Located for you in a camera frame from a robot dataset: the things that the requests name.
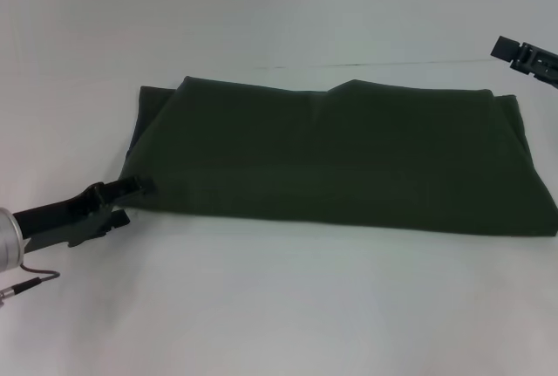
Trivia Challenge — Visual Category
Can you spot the dark green shirt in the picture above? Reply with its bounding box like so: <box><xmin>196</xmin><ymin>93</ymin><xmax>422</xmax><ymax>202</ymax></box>
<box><xmin>120</xmin><ymin>75</ymin><xmax>558</xmax><ymax>237</ymax></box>

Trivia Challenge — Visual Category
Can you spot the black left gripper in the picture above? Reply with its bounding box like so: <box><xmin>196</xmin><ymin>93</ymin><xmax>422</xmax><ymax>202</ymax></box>
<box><xmin>11</xmin><ymin>174</ymin><xmax>157</xmax><ymax>260</ymax></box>

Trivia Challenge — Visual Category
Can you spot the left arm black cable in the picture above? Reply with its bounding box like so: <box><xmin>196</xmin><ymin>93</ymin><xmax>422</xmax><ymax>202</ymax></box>
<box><xmin>0</xmin><ymin>264</ymin><xmax>61</xmax><ymax>310</ymax></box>

